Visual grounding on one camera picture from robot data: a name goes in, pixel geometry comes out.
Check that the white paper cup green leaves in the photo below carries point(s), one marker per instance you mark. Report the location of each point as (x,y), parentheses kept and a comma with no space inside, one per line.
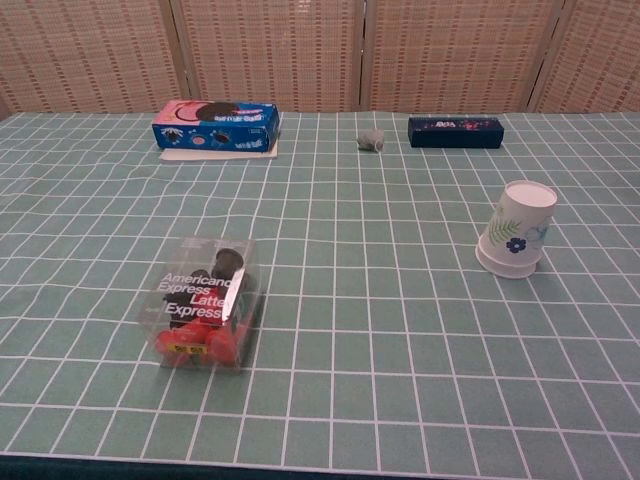
(505,271)

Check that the black coffee capsule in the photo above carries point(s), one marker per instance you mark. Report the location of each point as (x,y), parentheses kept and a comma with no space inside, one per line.
(229,261)

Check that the red coffee capsule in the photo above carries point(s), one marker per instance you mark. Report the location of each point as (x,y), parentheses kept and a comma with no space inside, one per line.
(172,345)
(222,346)

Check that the dark navy long box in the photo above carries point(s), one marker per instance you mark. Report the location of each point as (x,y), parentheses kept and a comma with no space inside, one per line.
(455,133)

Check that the blue cookie box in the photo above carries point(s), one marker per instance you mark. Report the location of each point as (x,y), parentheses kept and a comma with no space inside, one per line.
(215,131)

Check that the bamboo folding screen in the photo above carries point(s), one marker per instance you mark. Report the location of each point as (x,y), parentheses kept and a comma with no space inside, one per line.
(320,55)

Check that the white paper cup blue flower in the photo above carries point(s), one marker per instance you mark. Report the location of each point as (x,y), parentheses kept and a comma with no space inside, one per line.
(520,225)

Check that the white paper sheet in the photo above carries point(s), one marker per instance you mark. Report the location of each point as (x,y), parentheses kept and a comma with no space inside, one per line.
(200,154)

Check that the clear plastic coffee capsule box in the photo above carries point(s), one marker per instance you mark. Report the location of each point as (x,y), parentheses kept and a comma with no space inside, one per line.
(200,305)

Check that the small grey crumpled wrapper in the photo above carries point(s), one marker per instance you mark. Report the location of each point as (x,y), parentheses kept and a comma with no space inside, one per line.
(371,138)

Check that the green white grid tablecloth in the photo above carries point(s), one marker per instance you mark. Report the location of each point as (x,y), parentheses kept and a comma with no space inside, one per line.
(370,310)

